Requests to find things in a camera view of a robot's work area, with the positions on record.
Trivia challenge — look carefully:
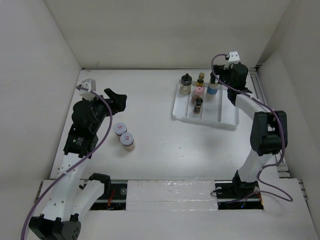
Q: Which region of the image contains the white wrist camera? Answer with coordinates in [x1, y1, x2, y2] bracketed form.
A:
[79, 78, 96, 101]
[223, 51, 240, 70]

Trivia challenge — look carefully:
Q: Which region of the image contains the red label lid jar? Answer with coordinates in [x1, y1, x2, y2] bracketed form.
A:
[113, 122, 128, 137]
[120, 132, 135, 151]

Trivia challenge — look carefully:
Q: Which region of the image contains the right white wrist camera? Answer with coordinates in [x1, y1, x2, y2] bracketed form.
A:
[223, 51, 240, 70]

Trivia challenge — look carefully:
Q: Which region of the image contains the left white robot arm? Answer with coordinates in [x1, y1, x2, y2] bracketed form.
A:
[22, 86, 127, 240]

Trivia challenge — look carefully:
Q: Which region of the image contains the white compartment tray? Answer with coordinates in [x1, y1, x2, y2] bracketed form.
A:
[172, 83, 239, 130]

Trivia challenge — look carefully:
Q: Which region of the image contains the pink lid spice jar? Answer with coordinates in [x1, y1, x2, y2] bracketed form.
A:
[191, 86, 204, 103]

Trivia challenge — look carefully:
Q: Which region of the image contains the black knob lid jar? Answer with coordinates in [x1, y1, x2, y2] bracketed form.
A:
[179, 73, 192, 95]

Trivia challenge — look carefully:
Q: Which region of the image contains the black lid pepper jar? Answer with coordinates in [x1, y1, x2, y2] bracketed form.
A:
[192, 97, 203, 114]

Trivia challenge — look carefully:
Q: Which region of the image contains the yellow label small bottle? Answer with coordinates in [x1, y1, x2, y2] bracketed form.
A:
[196, 72, 205, 87]

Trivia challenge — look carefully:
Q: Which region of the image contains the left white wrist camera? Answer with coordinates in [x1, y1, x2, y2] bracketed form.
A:
[79, 78, 96, 101]

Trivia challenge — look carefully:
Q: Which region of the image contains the silver lid blue label jar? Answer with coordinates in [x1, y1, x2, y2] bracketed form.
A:
[206, 83, 220, 100]

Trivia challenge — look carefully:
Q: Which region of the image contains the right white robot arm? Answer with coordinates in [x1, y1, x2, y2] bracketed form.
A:
[210, 63, 288, 202]

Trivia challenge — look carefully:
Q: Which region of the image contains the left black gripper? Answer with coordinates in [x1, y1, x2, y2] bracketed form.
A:
[84, 88, 126, 133]

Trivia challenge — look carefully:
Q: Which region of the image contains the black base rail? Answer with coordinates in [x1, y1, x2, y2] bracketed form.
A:
[91, 179, 264, 212]

